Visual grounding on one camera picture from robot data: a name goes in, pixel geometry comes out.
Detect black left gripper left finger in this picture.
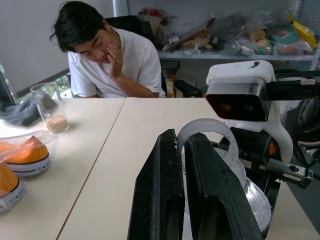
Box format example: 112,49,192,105
126,128,186,240

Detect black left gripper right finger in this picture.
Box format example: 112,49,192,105
184,132,264,240

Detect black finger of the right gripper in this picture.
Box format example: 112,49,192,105
261,178,282,213

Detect clear glass cup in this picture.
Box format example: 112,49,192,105
29,82,70,136

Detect person's bare hand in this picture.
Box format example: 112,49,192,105
106,43,126,81

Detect grey metal shelf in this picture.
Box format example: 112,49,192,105
157,48,320,75

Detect pile of bagged toys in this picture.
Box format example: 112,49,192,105
179,11,316,56

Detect tan grains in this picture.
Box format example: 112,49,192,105
43,114,70,133

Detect clear plastic bag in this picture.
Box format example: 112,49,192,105
0,129,61,166

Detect person in white shirt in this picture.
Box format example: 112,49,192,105
49,0,167,99

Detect yellow plastic package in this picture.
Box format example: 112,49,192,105
291,19,319,50

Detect orange canvas sneaker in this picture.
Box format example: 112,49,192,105
0,161,25,214
0,135,52,177

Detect grey cloth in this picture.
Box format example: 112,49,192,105
0,98,42,127

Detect wrapped flower bouquet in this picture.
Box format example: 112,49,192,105
137,7,177,47

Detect black office chair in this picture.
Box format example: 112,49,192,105
66,14,208,99

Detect dark screen edge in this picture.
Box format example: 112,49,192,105
0,72,16,105

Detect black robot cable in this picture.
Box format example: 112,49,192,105
266,77,320,101

